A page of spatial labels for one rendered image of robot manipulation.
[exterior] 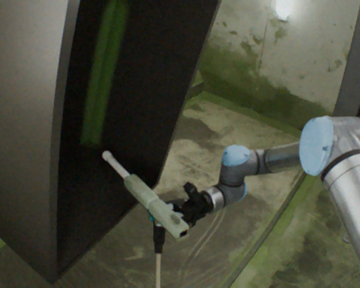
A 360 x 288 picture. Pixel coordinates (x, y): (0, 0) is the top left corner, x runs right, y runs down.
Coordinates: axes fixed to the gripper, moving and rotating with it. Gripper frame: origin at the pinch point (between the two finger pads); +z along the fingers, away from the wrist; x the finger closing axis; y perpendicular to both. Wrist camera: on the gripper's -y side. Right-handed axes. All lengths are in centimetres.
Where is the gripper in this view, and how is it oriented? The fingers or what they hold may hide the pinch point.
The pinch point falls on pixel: (157, 218)
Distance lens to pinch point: 116.0
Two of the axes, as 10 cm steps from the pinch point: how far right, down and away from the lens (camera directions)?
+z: -7.9, 2.4, -5.6
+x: -6.0, -4.7, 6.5
